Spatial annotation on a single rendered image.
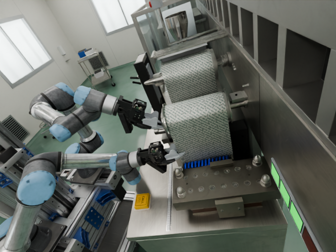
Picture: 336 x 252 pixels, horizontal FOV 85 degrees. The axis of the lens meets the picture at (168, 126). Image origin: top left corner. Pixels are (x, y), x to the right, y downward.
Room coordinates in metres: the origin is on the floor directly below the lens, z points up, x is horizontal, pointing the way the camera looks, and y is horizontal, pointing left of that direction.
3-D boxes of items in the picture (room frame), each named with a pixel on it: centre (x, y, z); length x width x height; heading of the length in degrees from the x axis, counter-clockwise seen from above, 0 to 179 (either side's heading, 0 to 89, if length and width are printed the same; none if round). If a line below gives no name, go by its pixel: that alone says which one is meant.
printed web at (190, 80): (0.76, -0.16, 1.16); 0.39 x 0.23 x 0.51; 164
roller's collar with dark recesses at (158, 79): (0.91, -0.05, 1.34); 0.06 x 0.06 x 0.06; 74
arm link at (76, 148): (1.08, 0.66, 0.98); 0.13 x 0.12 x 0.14; 126
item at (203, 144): (0.57, -0.11, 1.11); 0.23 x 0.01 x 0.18; 74
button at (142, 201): (0.57, 0.26, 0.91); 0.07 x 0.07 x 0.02; 74
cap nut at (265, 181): (0.36, -0.26, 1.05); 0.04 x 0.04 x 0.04
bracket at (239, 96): (0.58, -0.30, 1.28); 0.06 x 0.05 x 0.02; 74
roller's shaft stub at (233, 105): (0.59, -0.29, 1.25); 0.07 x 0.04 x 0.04; 74
